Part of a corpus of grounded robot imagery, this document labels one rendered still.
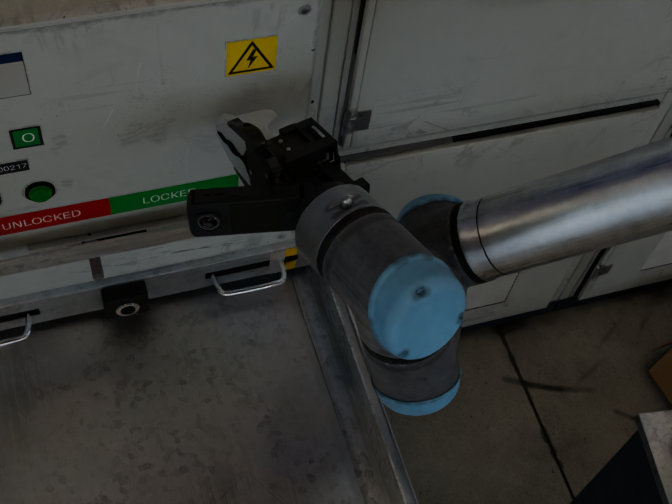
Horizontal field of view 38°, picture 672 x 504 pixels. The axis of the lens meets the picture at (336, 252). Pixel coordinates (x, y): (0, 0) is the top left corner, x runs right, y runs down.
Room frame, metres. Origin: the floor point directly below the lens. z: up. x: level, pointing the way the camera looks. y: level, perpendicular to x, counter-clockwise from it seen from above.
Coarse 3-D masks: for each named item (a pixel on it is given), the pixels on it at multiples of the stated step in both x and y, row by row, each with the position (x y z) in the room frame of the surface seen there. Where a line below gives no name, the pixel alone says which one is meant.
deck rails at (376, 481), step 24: (312, 288) 0.74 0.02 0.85; (312, 312) 0.70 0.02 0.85; (336, 312) 0.67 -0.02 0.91; (312, 336) 0.66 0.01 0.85; (336, 336) 0.66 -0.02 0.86; (336, 360) 0.63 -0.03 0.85; (336, 384) 0.59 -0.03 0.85; (360, 384) 0.57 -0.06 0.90; (336, 408) 0.56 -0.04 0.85; (360, 408) 0.56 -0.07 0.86; (360, 432) 0.53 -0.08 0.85; (360, 456) 0.50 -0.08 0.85; (384, 456) 0.48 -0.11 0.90; (360, 480) 0.46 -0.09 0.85; (384, 480) 0.47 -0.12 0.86
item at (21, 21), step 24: (0, 0) 0.66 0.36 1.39; (24, 0) 0.67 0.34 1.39; (48, 0) 0.67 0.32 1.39; (72, 0) 0.68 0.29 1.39; (96, 0) 0.68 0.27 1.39; (120, 0) 0.69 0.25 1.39; (144, 0) 0.69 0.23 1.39; (168, 0) 0.70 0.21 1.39; (192, 0) 0.70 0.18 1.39; (216, 0) 0.72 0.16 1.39; (0, 24) 0.63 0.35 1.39; (24, 24) 0.63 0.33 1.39; (48, 24) 0.64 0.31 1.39
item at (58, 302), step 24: (288, 240) 0.76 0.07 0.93; (192, 264) 0.69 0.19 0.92; (216, 264) 0.70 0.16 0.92; (240, 264) 0.72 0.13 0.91; (264, 264) 0.73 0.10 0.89; (72, 288) 0.62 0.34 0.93; (96, 288) 0.63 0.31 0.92; (168, 288) 0.67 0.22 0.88; (192, 288) 0.69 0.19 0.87; (0, 312) 0.57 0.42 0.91; (24, 312) 0.59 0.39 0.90; (48, 312) 0.60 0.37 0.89; (72, 312) 0.61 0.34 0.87
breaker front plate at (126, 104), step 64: (256, 0) 0.73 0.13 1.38; (320, 0) 0.76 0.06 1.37; (64, 64) 0.65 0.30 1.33; (128, 64) 0.67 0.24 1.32; (192, 64) 0.70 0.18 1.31; (0, 128) 0.61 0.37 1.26; (64, 128) 0.64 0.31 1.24; (128, 128) 0.67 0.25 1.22; (192, 128) 0.70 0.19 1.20; (0, 192) 0.60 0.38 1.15; (64, 192) 0.63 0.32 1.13; (128, 192) 0.67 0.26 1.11; (0, 256) 0.59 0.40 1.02; (128, 256) 0.66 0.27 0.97; (192, 256) 0.70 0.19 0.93
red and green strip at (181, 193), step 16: (224, 176) 0.72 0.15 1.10; (144, 192) 0.67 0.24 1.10; (160, 192) 0.68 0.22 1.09; (176, 192) 0.69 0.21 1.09; (64, 208) 0.63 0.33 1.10; (80, 208) 0.64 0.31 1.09; (96, 208) 0.65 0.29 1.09; (112, 208) 0.66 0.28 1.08; (128, 208) 0.66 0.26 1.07; (0, 224) 0.60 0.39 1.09; (16, 224) 0.61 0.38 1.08; (32, 224) 0.61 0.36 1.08; (48, 224) 0.62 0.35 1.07
